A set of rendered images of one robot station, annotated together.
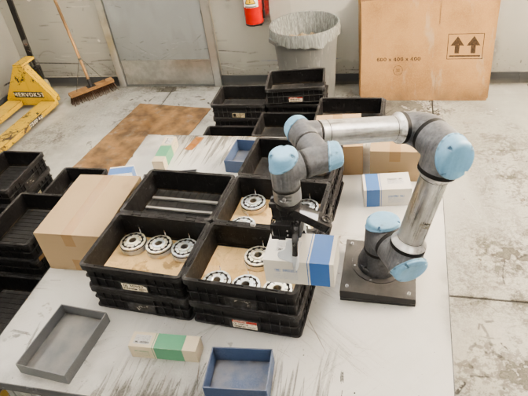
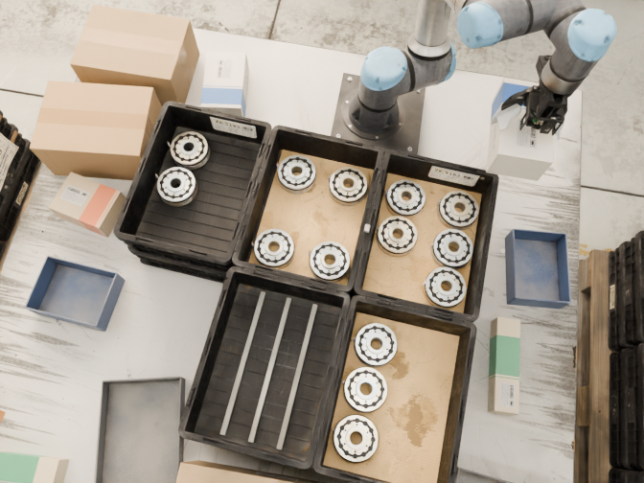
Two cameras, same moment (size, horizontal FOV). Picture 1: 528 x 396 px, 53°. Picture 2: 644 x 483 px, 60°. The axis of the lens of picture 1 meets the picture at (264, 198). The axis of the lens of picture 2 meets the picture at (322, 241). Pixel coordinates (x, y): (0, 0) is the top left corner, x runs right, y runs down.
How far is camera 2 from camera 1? 175 cm
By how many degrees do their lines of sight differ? 59
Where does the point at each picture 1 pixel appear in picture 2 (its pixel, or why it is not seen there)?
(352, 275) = (392, 142)
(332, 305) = not seen: hidden behind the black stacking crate
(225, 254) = (380, 285)
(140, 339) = (506, 398)
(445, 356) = (485, 80)
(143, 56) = not seen: outside the picture
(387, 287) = (408, 109)
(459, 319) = not seen: hidden behind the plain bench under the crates
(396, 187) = (240, 69)
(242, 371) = (521, 271)
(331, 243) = (518, 85)
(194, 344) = (510, 322)
